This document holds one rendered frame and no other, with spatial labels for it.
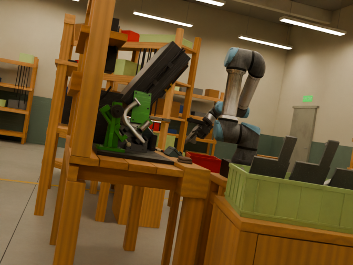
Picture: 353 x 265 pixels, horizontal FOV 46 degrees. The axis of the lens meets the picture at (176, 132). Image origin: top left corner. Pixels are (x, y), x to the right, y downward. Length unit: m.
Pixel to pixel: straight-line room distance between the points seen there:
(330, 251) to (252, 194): 0.35
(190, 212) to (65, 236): 0.61
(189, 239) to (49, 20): 10.05
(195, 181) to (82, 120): 0.63
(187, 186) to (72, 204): 0.56
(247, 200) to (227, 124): 0.77
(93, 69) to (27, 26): 9.82
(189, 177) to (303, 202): 0.63
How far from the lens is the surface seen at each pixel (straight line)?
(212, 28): 12.40
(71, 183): 2.00
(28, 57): 11.10
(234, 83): 2.36
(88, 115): 1.97
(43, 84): 11.56
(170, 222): 2.99
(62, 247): 2.08
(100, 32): 2.01
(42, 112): 11.55
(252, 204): 1.65
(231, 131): 2.33
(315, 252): 1.70
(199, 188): 2.11
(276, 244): 1.63
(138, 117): 2.63
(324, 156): 1.80
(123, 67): 5.82
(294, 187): 1.68
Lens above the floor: 1.10
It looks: 1 degrees down
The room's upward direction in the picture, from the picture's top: 9 degrees clockwise
